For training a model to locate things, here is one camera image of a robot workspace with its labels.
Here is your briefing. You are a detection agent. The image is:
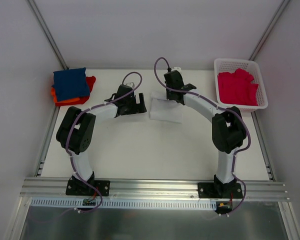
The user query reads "white slotted cable duct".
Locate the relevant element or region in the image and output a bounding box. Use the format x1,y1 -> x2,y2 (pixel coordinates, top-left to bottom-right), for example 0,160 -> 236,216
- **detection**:
30,197 -> 217,211

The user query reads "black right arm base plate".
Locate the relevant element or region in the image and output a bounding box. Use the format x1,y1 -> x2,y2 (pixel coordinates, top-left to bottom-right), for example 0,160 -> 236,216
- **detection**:
197,182 -> 244,199

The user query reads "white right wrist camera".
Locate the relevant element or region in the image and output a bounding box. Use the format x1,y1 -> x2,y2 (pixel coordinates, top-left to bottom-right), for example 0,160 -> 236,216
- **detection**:
172,67 -> 182,73

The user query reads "folded blue t shirt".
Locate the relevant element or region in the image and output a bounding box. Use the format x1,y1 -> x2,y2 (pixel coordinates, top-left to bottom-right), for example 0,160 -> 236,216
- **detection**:
53,67 -> 90,101

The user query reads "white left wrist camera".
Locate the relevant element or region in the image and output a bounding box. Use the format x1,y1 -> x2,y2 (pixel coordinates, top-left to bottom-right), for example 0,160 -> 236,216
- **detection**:
125,82 -> 135,89

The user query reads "folded red t shirt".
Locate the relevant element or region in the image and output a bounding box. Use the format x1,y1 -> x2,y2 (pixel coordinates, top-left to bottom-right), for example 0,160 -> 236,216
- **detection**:
55,75 -> 97,108

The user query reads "aluminium mounting rail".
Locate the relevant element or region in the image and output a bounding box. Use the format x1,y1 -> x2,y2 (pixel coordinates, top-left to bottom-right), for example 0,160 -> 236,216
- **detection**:
20,177 -> 291,202

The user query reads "white plastic basket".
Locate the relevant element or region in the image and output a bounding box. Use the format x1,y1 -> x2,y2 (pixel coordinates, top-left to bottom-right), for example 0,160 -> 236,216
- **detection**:
214,58 -> 268,113

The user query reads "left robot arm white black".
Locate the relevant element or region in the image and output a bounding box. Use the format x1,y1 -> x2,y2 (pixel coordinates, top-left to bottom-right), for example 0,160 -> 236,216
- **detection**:
56,84 -> 147,195

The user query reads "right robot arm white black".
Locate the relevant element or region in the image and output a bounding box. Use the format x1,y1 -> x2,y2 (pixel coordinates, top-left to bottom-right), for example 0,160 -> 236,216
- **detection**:
163,68 -> 248,198

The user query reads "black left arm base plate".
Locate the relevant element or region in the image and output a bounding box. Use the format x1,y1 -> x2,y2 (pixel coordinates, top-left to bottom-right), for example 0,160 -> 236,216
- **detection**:
65,174 -> 111,197

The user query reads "left aluminium frame post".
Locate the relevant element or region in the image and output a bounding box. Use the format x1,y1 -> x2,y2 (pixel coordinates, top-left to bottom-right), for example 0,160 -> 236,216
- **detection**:
26,0 -> 69,70

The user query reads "aluminium frame post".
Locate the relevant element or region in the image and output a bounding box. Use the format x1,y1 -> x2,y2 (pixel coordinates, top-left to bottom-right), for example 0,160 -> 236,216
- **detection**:
26,0 -> 69,70
248,0 -> 292,61

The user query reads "folded orange t shirt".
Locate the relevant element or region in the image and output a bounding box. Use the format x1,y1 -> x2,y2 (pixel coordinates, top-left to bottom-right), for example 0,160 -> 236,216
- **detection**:
50,87 -> 80,104

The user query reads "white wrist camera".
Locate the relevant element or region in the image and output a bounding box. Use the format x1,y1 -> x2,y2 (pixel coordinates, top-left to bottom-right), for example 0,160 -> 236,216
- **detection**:
125,82 -> 135,89
172,67 -> 182,73

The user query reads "right aluminium frame post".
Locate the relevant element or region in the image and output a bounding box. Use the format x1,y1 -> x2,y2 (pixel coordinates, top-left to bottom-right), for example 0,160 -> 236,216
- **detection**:
248,0 -> 292,61

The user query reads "crumpled pink t shirt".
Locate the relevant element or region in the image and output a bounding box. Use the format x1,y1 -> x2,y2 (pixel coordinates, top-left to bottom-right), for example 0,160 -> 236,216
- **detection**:
217,68 -> 259,106

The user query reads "white t shirt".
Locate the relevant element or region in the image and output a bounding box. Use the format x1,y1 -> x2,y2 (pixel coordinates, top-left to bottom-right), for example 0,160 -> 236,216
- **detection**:
149,91 -> 183,124

